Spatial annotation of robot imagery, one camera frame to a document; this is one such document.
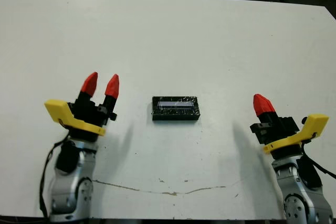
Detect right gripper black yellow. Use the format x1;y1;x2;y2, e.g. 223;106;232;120
249;94;330;161

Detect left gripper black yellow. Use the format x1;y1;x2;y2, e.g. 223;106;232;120
44;71;120;143

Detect black foil-wrapped box lid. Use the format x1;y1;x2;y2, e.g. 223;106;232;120
151;95;201;122

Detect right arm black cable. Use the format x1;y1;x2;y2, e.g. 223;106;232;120
300;140;336;180

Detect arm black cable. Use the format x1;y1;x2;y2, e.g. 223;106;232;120
300;140;336;180
38;137;70;218

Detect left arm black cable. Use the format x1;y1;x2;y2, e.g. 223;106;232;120
38;137;70;218

